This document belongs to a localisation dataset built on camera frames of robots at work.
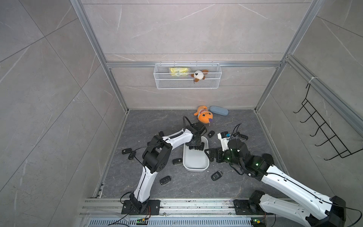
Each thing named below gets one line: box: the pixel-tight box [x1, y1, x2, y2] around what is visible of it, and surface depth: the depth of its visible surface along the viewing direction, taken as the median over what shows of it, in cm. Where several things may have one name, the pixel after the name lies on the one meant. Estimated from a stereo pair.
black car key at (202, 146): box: [198, 141, 205, 151], surface depth 97 cm
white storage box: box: [182, 136, 210, 173], surface depth 92 cm
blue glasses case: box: [209, 105, 229, 116], surface depth 120 cm
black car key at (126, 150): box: [121, 148, 133, 155], surface depth 97 cm
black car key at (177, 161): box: [172, 157, 183, 166], surface depth 91 cm
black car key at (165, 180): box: [159, 175, 172, 185], surface depth 83 cm
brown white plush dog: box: [190, 69, 209, 83], surface depth 88 cm
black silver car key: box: [210, 170, 224, 182], surface depth 85 cm
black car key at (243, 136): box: [239, 133, 249, 141], surface depth 103 cm
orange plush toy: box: [193, 105, 214, 124], surface depth 108 cm
